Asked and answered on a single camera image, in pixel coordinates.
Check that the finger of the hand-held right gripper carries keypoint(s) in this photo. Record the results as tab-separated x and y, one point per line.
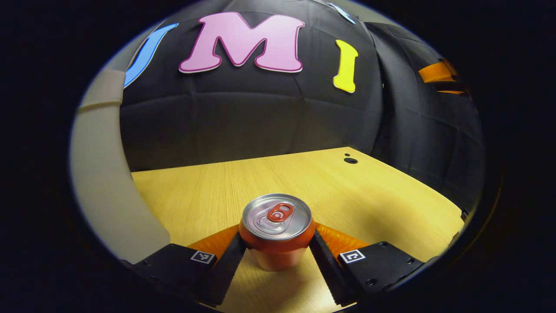
451	91
436	73

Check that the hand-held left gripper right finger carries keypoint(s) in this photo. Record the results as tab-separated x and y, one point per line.
325	269

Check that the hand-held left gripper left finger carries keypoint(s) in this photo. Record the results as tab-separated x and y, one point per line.
230	265

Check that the red pop can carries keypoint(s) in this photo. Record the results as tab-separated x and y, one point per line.
278	248

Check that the wooden desktop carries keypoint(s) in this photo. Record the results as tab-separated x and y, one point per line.
369	204

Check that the black backdrop cloth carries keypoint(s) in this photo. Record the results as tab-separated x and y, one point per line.
260	121

